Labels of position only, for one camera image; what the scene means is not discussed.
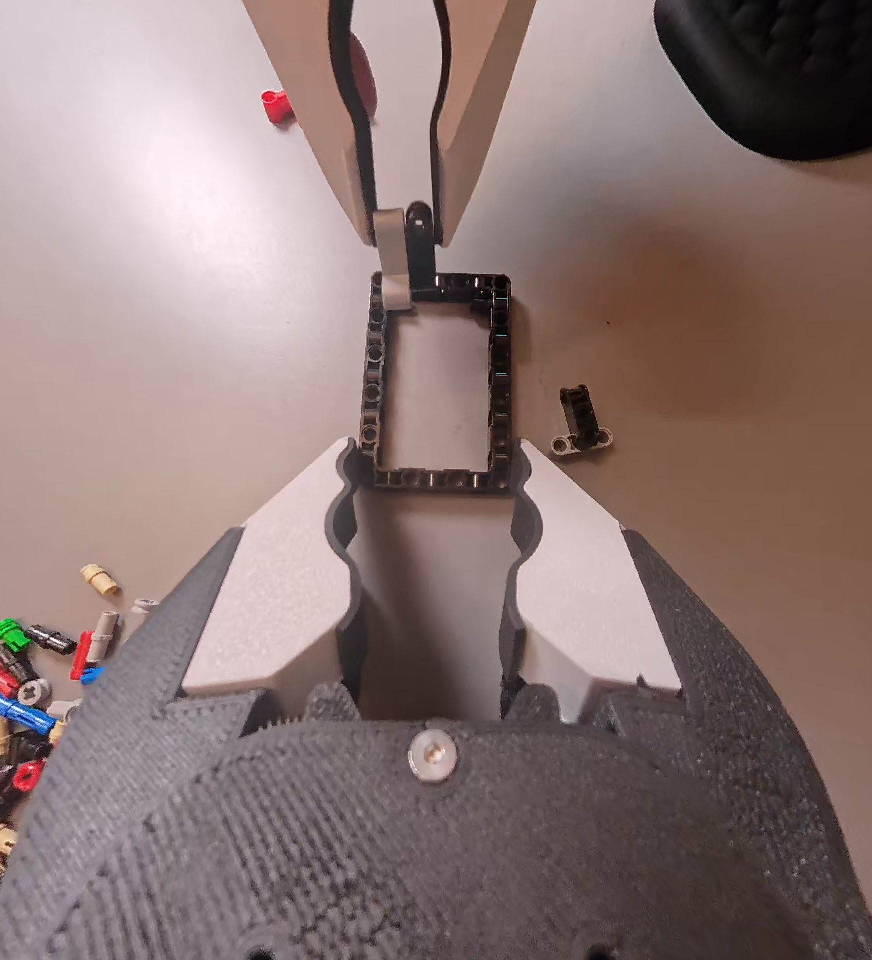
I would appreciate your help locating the black rectangular lego frame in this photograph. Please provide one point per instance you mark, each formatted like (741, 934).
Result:
(499, 375)

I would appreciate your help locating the grey lego connector assembly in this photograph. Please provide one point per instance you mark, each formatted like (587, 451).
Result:
(394, 255)

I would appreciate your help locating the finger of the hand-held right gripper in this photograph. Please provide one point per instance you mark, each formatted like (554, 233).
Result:
(488, 60)
(308, 60)

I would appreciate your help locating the grey and black lego assembly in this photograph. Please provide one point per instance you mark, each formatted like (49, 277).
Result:
(582, 424)

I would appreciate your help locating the person's right hand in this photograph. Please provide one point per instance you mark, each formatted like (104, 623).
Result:
(364, 75)

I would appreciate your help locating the tan lego pin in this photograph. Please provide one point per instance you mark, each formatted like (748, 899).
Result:
(99, 579)

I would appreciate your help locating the pile of small lego pieces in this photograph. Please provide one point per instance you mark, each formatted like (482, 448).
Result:
(8, 720)

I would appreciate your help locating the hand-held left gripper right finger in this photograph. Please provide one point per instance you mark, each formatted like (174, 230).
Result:
(593, 600)

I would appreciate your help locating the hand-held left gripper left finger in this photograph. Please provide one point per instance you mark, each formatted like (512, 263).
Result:
(271, 600)

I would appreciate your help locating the red lego axle pin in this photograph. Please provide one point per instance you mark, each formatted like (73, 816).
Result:
(277, 105)

